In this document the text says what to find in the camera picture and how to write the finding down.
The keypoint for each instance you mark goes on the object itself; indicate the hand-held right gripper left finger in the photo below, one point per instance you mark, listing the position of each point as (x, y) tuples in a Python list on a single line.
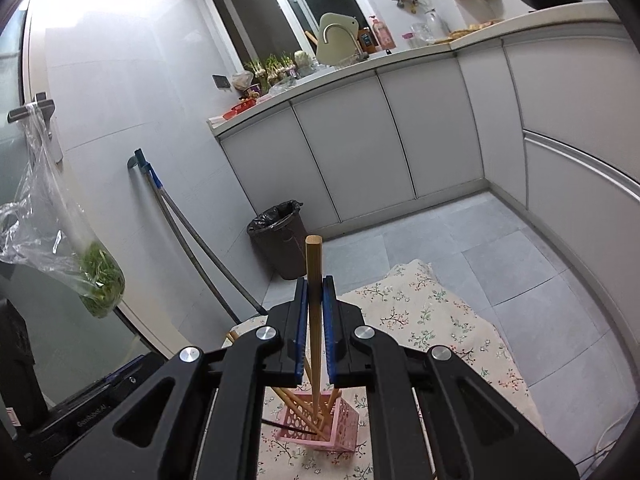
[(300, 330)]

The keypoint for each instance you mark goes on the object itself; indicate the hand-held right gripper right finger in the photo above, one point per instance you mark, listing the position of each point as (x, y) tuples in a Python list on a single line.
[(328, 330)]

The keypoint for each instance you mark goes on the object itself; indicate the bunch of wooden chopsticks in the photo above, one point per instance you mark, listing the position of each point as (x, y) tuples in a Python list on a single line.
[(290, 400)]

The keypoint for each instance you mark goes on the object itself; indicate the single tan bamboo chopstick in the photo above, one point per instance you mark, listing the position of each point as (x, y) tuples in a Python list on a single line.
[(314, 260)]

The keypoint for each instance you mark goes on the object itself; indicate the pink perforated utensil holder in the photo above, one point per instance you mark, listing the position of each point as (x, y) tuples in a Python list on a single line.
[(341, 427)]

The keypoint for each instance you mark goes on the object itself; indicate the black chopstick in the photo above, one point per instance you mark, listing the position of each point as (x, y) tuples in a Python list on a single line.
[(295, 428)]

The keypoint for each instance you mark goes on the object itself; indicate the brown trash bin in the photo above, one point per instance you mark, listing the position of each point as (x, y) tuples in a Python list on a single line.
[(280, 255)]

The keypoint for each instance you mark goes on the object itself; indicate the grey mop pole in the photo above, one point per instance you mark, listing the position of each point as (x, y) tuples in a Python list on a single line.
[(220, 267), (192, 265)]

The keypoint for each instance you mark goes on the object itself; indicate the floral tablecloth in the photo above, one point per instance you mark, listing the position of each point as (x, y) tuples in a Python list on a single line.
[(430, 320)]

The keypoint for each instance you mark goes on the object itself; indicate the plastic bag of greens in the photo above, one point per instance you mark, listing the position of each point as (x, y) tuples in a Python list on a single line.
[(100, 280)]

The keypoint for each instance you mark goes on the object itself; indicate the white kitchen base cabinets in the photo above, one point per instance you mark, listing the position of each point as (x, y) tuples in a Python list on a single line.
[(350, 150)]

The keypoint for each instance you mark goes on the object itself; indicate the red plastic basket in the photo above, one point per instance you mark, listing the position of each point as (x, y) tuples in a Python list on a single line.
[(242, 108)]

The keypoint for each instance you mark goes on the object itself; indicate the small filled plastic bag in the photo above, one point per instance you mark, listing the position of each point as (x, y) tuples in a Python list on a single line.
[(242, 81)]

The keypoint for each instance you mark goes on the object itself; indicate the sprouting green onion plants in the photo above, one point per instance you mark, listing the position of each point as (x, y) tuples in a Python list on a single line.
[(272, 67)]

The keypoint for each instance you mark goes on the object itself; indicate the pale green cutting board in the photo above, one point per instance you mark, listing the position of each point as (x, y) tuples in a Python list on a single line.
[(325, 55)]

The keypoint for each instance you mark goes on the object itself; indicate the metal faucet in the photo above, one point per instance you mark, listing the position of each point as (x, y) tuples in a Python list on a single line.
[(356, 40)]

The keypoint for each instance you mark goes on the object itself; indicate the dark dispenser bottle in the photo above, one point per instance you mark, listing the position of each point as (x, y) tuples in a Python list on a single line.
[(366, 40)]

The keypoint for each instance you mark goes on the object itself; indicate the pink soap bottle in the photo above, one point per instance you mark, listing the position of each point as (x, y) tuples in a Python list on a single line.
[(385, 35)]

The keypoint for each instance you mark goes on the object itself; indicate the kitchen window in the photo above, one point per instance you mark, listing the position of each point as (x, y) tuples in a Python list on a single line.
[(260, 20)]

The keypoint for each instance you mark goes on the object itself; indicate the clear glass jars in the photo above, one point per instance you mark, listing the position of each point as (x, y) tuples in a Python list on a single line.
[(430, 27)]

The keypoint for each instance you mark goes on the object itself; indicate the tray of food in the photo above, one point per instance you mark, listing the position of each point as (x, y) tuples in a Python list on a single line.
[(465, 31)]

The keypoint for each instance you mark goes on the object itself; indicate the dark wall mop holder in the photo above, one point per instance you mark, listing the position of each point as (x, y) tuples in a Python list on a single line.
[(132, 162)]

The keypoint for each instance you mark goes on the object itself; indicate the dark wall socket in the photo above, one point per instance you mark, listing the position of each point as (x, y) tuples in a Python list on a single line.
[(221, 82)]

